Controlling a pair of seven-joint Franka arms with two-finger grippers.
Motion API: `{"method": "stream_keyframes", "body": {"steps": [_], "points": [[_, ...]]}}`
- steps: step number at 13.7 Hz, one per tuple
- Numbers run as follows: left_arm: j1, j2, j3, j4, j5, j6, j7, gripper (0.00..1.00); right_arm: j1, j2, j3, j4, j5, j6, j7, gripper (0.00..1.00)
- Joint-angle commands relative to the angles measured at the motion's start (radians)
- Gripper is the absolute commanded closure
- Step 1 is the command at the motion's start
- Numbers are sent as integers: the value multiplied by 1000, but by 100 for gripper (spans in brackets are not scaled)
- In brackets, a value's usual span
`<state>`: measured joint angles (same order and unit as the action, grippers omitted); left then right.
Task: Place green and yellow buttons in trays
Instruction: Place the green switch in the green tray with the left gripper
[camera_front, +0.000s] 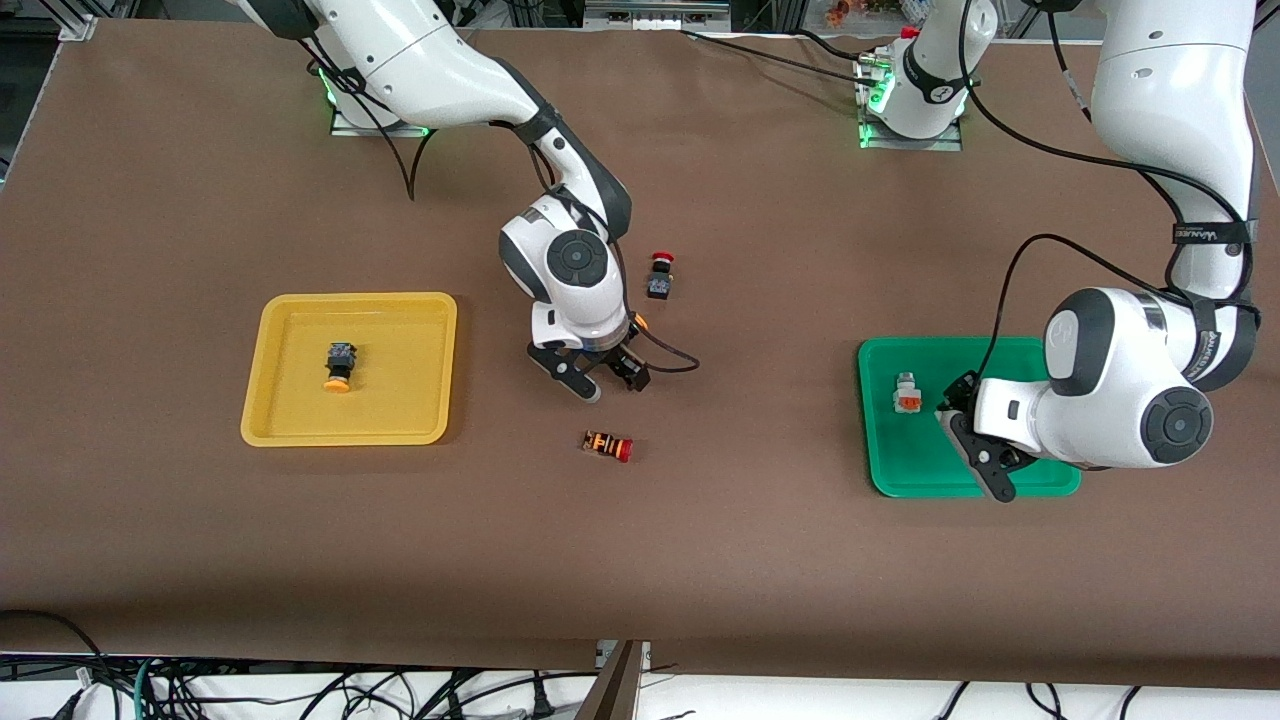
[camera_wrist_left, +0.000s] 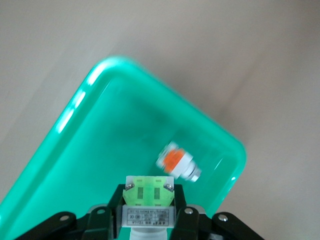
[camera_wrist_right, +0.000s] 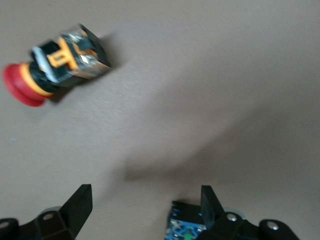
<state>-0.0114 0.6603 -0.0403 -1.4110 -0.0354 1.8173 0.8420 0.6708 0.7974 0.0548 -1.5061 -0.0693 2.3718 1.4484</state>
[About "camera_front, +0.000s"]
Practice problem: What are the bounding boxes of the colourful small background objects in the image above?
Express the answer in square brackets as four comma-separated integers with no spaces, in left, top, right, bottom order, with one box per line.
[825,0,936,26]

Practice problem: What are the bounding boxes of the long thin black cable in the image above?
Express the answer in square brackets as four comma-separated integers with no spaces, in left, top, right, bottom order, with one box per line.
[680,28,881,86]

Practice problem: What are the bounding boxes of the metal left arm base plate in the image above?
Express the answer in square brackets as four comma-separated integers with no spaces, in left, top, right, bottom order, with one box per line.
[857,55,963,152]

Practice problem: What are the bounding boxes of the tangled black floor cables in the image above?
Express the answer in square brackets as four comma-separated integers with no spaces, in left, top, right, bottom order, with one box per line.
[150,662,601,720]

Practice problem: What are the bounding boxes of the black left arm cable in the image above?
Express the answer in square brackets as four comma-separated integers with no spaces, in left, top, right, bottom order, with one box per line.
[958,0,1256,401]

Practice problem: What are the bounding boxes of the aluminium frame corner post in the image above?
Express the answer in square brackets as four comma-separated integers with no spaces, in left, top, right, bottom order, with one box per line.
[55,0,101,43]

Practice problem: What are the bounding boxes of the short thin black cable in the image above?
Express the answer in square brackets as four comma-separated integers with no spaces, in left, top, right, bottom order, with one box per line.
[795,28,881,59]

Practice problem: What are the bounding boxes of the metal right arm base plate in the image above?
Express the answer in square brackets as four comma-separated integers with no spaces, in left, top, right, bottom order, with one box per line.
[330,95,433,138]

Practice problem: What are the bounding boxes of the brown table cover sheet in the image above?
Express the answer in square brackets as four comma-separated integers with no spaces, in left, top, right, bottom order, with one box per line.
[0,20,1280,691]

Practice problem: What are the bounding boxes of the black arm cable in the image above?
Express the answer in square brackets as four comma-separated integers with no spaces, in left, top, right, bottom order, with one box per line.
[298,38,701,376]
[958,0,1256,401]

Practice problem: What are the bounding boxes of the teal floor cable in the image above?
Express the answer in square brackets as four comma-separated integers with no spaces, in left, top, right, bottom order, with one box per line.
[130,655,161,720]

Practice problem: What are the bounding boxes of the yellow plastic tray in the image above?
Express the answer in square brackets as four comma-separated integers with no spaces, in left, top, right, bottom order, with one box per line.
[240,292,459,448]

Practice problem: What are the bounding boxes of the green plastic tray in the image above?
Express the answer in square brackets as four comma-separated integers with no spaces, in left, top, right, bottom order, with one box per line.
[857,337,1083,499]

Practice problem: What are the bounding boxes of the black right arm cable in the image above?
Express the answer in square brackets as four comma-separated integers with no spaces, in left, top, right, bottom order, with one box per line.
[298,38,701,376]

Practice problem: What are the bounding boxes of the red button orange striped base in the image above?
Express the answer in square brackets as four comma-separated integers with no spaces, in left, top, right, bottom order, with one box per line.
[582,429,635,464]

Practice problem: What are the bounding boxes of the looping black floor cable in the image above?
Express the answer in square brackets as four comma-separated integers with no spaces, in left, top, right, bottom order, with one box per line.
[0,608,111,691]

